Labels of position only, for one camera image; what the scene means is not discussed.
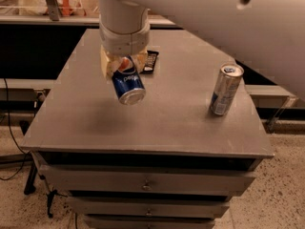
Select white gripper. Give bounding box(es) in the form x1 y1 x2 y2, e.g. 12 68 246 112
99 23 150 80

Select blue pepsi can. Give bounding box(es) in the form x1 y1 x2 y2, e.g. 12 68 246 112
112 56 146 105

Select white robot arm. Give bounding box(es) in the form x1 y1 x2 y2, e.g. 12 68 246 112
99 0 305 100

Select silver energy drink can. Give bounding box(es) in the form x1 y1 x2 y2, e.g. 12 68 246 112
210 63 244 115

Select black snack bar wrapper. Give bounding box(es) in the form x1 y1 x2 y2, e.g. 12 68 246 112
141 51 159 74

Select orange white plastic bag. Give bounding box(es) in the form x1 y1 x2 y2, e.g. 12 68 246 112
19 0 86 16

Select grey drawer cabinet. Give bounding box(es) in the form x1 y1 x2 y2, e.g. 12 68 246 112
22 30 274 229

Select top drawer brass knob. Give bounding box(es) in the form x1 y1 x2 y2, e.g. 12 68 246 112
142 180 152 191

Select drawer brass knob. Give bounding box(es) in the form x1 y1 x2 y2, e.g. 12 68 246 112
145 209 153 217
142 180 152 191

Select middle drawer brass knob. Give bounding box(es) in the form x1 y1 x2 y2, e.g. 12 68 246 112
145 209 153 217

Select black stand leg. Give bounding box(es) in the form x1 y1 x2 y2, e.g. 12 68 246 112
24 163 37 195

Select grey metal shelf rail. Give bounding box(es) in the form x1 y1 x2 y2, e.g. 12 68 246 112
0 15 180 30

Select black floor cable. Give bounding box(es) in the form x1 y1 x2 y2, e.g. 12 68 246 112
0 77 31 181

